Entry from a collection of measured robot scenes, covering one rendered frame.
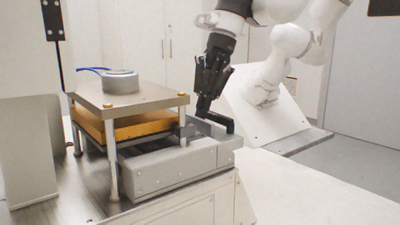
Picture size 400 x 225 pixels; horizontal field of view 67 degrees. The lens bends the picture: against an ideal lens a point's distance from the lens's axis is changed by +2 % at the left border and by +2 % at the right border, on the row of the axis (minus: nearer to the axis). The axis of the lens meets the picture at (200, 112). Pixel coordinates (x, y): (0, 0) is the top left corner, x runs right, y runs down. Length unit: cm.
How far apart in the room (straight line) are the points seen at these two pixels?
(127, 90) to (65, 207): 25
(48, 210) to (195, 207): 28
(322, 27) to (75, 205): 97
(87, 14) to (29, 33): 280
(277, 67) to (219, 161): 68
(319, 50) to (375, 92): 244
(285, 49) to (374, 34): 247
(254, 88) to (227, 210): 73
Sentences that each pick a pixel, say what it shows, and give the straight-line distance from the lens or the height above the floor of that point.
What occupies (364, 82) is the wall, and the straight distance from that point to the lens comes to 366.
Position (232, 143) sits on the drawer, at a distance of 75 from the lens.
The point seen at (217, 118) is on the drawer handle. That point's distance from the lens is 80.
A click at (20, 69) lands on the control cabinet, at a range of 46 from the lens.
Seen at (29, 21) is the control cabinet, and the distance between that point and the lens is 45.
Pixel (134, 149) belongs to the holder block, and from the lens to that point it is 65.
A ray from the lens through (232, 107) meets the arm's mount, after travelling 130.
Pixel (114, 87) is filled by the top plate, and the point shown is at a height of 112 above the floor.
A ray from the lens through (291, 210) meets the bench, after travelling 90.
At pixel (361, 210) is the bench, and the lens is 98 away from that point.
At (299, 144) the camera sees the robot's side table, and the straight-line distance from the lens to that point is 135.
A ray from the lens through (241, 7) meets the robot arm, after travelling 79.
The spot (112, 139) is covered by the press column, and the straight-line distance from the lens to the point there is 54.
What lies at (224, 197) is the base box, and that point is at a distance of 71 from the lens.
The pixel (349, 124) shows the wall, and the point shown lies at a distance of 381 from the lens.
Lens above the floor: 125
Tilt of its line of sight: 17 degrees down
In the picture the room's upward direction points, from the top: straight up
